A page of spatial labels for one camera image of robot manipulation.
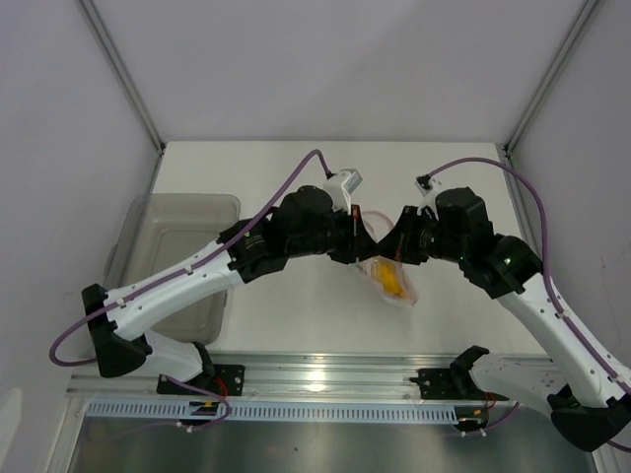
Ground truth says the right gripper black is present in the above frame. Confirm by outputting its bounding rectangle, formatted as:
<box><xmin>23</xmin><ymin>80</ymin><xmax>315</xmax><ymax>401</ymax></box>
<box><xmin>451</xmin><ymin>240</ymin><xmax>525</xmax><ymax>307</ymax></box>
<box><xmin>378</xmin><ymin>206</ymin><xmax>467</xmax><ymax>266</ymax></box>

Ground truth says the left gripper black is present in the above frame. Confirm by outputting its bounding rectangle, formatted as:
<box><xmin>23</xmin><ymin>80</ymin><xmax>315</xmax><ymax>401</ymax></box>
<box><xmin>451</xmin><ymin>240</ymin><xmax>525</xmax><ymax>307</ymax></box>
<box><xmin>288</xmin><ymin>205</ymin><xmax>382</xmax><ymax>266</ymax></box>

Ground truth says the yellow lemon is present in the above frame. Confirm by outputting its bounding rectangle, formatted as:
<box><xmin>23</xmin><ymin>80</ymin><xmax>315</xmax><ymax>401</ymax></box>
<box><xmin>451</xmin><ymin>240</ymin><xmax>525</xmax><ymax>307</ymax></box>
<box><xmin>370</xmin><ymin>259</ymin><xmax>407</xmax><ymax>300</ymax></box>

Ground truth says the clear zip top bag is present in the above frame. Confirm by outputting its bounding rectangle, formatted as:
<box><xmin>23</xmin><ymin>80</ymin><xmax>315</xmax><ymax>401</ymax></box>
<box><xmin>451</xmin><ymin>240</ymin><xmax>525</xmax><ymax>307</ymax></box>
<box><xmin>355</xmin><ymin>210</ymin><xmax>418</xmax><ymax>308</ymax></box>

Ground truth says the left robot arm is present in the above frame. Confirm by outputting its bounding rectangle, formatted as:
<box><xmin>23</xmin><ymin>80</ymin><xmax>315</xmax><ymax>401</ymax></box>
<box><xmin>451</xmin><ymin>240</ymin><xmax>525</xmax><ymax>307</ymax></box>
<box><xmin>82</xmin><ymin>186</ymin><xmax>378</xmax><ymax>394</ymax></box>

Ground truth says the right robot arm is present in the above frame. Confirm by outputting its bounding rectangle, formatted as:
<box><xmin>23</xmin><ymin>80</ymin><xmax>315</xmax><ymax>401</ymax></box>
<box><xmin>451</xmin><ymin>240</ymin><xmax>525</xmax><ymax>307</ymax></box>
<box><xmin>379</xmin><ymin>187</ymin><xmax>630</xmax><ymax>452</ymax></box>

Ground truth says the clear plastic bin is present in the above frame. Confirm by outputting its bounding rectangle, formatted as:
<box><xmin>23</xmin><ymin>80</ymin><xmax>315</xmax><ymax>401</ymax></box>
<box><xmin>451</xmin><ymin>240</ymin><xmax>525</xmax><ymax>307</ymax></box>
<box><xmin>103</xmin><ymin>193</ymin><xmax>241</xmax><ymax>345</ymax></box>

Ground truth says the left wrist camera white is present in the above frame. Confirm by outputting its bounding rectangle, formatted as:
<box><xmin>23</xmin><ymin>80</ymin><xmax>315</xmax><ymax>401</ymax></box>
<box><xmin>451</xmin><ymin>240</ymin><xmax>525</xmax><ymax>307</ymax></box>
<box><xmin>323</xmin><ymin>169</ymin><xmax>363</xmax><ymax>214</ymax></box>

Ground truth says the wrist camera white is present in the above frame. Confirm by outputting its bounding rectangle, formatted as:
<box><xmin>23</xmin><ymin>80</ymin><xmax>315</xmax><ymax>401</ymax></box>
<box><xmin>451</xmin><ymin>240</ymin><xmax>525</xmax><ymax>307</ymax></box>
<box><xmin>415</xmin><ymin>174</ymin><xmax>444</xmax><ymax>215</ymax></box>
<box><xmin>323</xmin><ymin>169</ymin><xmax>363</xmax><ymax>214</ymax></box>

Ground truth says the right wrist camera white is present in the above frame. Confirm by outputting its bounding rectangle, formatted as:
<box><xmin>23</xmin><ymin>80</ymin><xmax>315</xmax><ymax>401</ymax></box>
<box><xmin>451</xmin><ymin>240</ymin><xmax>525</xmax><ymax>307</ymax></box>
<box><xmin>415</xmin><ymin>174</ymin><xmax>444</xmax><ymax>215</ymax></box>

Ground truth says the aluminium mounting rail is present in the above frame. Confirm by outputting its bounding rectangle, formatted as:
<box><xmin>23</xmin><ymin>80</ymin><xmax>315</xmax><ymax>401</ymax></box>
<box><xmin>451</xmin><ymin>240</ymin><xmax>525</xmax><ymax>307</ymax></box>
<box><xmin>66</xmin><ymin>350</ymin><xmax>605</xmax><ymax>406</ymax></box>

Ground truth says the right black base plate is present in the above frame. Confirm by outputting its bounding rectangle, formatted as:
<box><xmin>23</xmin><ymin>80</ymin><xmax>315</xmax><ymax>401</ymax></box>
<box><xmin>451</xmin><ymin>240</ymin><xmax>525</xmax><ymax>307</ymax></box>
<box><xmin>408</xmin><ymin>368</ymin><xmax>507</xmax><ymax>401</ymax></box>

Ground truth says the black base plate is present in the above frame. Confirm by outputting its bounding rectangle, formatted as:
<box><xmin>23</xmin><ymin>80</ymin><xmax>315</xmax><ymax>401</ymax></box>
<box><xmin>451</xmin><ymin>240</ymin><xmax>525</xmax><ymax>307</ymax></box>
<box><xmin>408</xmin><ymin>368</ymin><xmax>507</xmax><ymax>401</ymax></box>
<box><xmin>157</xmin><ymin>365</ymin><xmax>246</xmax><ymax>397</ymax></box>

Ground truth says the white slotted cable duct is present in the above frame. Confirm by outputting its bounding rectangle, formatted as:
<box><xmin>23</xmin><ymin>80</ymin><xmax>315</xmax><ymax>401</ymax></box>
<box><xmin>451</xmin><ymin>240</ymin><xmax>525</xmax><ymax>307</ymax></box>
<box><xmin>87</xmin><ymin>398</ymin><xmax>458</xmax><ymax>425</ymax></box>

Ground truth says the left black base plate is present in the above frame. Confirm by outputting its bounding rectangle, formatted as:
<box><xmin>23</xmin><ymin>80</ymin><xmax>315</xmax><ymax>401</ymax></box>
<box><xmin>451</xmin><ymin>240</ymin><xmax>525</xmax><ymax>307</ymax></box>
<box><xmin>157</xmin><ymin>365</ymin><xmax>246</xmax><ymax>397</ymax></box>

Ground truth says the right aluminium frame post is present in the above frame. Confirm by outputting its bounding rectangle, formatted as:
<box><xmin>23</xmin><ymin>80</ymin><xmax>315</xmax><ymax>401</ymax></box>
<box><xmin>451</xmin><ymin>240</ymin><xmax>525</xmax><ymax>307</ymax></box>
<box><xmin>503</xmin><ymin>0</ymin><xmax>605</xmax><ymax>159</ymax></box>

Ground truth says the aluminium frame post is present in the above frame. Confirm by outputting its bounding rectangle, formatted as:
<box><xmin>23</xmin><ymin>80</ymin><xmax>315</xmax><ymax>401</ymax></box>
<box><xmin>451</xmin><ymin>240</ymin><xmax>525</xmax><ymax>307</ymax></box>
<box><xmin>503</xmin><ymin>0</ymin><xmax>605</xmax><ymax>159</ymax></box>
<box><xmin>76</xmin><ymin>0</ymin><xmax>167</xmax><ymax>155</ymax></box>

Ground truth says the left aluminium frame post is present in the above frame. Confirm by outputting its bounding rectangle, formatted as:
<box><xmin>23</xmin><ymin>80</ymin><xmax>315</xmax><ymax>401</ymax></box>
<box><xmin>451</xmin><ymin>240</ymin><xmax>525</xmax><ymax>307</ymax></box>
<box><xmin>76</xmin><ymin>0</ymin><xmax>167</xmax><ymax>155</ymax></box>

